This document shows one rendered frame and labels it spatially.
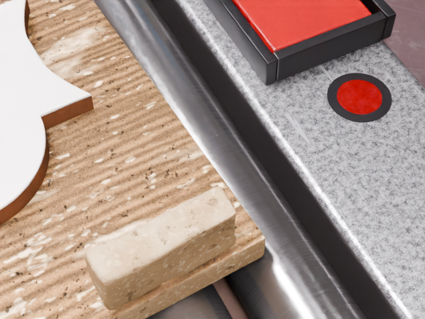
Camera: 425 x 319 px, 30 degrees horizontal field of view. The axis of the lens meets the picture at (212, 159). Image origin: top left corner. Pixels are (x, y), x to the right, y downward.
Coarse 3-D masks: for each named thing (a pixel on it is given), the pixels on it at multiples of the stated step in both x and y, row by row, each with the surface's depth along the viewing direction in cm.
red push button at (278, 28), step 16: (240, 0) 41; (256, 0) 41; (272, 0) 41; (288, 0) 41; (304, 0) 41; (320, 0) 41; (336, 0) 41; (352, 0) 41; (256, 16) 41; (272, 16) 41; (288, 16) 41; (304, 16) 41; (320, 16) 41; (336, 16) 41; (352, 16) 41; (256, 32) 40; (272, 32) 40; (288, 32) 40; (304, 32) 40; (320, 32) 40; (272, 48) 39
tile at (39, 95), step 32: (0, 32) 37; (0, 64) 36; (32, 64) 36; (0, 96) 35; (32, 96) 35; (64, 96) 35; (0, 128) 34; (32, 128) 34; (0, 160) 33; (32, 160) 33; (0, 192) 32; (32, 192) 33; (0, 224) 32
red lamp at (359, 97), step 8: (352, 80) 40; (360, 80) 40; (344, 88) 39; (352, 88) 39; (360, 88) 40; (368, 88) 40; (376, 88) 40; (344, 96) 39; (352, 96) 39; (360, 96) 39; (368, 96) 39; (376, 96) 39; (344, 104) 39; (352, 104) 39; (360, 104) 39; (368, 104) 39; (376, 104) 39; (352, 112) 39; (360, 112) 39; (368, 112) 39
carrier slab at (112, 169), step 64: (0, 0) 40; (64, 0) 40; (64, 64) 38; (128, 64) 38; (64, 128) 35; (128, 128) 35; (64, 192) 33; (128, 192) 33; (192, 192) 33; (0, 256) 32; (64, 256) 32; (256, 256) 33
